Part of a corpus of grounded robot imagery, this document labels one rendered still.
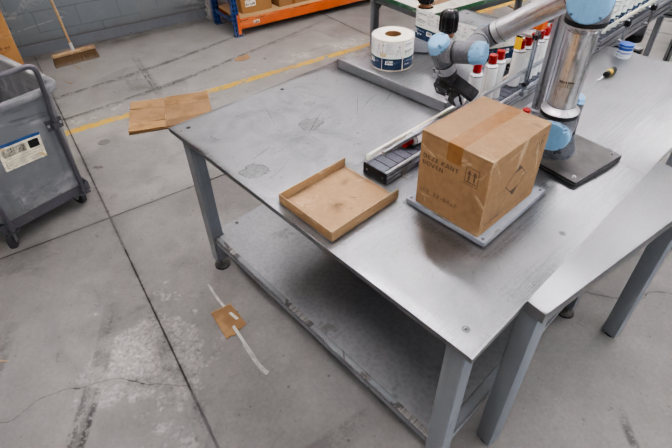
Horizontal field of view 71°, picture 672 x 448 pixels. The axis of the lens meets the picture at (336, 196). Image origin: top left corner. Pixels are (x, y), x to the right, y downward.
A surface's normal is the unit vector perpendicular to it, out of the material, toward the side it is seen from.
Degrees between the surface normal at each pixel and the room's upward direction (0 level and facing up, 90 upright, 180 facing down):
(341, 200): 0
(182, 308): 0
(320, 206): 0
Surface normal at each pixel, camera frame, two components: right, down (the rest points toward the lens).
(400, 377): -0.01, -0.78
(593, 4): -0.52, 0.45
